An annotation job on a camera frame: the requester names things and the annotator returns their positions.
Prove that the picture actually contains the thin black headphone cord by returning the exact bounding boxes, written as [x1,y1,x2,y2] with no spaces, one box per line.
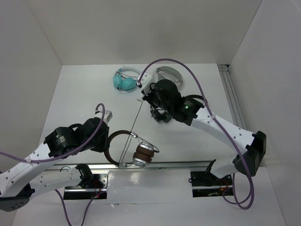
[119,100,160,165]

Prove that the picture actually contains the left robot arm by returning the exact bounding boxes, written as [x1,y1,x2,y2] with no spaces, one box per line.
[0,117,110,212]

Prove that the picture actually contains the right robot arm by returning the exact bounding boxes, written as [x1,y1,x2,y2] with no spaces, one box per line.
[138,79,266,185]

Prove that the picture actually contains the black headphones centre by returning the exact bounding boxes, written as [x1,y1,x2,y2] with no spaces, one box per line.
[150,106,172,123]

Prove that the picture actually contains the black headphones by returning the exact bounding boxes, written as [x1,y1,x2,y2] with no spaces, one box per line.
[186,95,207,105]
[150,106,172,123]

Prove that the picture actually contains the grey white headphones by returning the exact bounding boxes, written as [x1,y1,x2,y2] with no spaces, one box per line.
[153,66,183,88]

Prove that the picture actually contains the black headphones right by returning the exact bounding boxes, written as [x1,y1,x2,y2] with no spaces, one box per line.
[186,95,207,105]

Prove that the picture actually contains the teal white headphones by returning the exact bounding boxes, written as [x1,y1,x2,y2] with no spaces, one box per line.
[112,66,142,91]

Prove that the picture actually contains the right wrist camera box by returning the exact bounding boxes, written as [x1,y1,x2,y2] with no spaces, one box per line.
[136,73,155,96]

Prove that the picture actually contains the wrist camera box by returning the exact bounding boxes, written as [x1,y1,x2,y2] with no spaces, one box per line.
[136,73,155,96]
[94,110,113,125]

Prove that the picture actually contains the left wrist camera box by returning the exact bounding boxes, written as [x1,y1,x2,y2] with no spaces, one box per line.
[94,110,113,125]

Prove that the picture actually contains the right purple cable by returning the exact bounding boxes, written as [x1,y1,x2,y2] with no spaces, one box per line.
[137,57,256,210]

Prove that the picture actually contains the aluminium rail front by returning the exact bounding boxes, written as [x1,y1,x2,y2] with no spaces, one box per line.
[47,160,216,171]

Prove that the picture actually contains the aluminium rail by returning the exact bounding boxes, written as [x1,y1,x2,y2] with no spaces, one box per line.
[47,160,216,171]
[217,65,246,129]

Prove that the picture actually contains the aluminium rail right side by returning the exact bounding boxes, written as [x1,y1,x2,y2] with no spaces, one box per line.
[217,65,246,129]

